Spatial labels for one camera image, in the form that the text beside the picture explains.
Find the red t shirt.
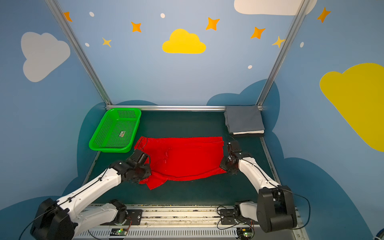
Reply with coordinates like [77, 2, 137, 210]
[135, 137, 225, 190]

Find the green plastic mesh basket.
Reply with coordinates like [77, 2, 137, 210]
[89, 108, 142, 154]

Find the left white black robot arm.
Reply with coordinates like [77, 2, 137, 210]
[30, 150, 151, 240]

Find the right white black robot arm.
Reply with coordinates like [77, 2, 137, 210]
[220, 153, 298, 233]

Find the folded black t shirt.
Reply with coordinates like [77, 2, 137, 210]
[232, 134, 265, 138]

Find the folded white t shirt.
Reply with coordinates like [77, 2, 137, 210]
[232, 130, 265, 135]

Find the folded grey t shirt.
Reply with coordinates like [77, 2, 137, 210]
[224, 106, 265, 134]

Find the left green circuit board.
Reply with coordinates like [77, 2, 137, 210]
[110, 229, 129, 237]

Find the green circuit board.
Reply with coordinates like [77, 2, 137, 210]
[237, 228, 254, 240]
[110, 229, 129, 237]

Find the right green circuit board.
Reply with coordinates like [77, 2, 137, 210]
[237, 228, 254, 240]

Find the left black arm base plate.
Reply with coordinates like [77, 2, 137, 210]
[121, 209, 143, 226]

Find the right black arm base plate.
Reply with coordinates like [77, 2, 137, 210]
[217, 208, 259, 225]

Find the rear aluminium frame bar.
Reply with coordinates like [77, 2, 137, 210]
[105, 104, 264, 113]

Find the aluminium mounting rail bench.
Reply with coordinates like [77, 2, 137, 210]
[72, 204, 309, 240]

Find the right aluminium frame post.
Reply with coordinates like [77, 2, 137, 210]
[256, 0, 317, 111]

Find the aluminium frame post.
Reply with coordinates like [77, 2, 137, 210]
[256, 0, 317, 111]
[45, 0, 113, 105]

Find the left aluminium frame post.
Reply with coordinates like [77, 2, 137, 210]
[45, 0, 113, 105]

